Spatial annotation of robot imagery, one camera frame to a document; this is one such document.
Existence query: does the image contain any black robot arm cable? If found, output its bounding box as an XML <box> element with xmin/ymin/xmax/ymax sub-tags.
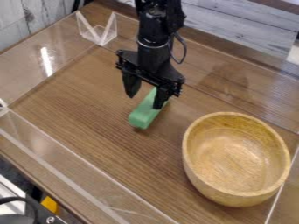
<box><xmin>167</xmin><ymin>31</ymin><xmax>188</xmax><ymax>65</ymax></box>

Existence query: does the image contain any brown wooden bowl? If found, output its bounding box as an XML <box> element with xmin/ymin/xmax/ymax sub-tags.
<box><xmin>182</xmin><ymin>112</ymin><xmax>291</xmax><ymax>207</ymax></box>

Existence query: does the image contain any clear acrylic corner bracket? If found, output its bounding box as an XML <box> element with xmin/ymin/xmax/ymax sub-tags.
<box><xmin>75</xmin><ymin>11</ymin><xmax>118</xmax><ymax>46</ymax></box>

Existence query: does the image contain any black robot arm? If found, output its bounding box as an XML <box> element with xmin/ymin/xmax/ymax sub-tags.
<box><xmin>116</xmin><ymin>0</ymin><xmax>187</xmax><ymax>109</ymax></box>

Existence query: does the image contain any green rectangular block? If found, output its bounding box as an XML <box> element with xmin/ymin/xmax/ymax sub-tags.
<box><xmin>128</xmin><ymin>87</ymin><xmax>162</xmax><ymax>130</ymax></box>

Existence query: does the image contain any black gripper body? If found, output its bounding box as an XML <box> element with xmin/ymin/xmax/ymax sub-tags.
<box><xmin>116</xmin><ymin>39</ymin><xmax>186</xmax><ymax>97</ymax></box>

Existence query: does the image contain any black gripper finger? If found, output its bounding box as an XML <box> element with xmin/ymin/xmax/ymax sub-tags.
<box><xmin>123</xmin><ymin>73</ymin><xmax>142</xmax><ymax>98</ymax></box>
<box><xmin>154</xmin><ymin>87</ymin><xmax>170</xmax><ymax>109</ymax></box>

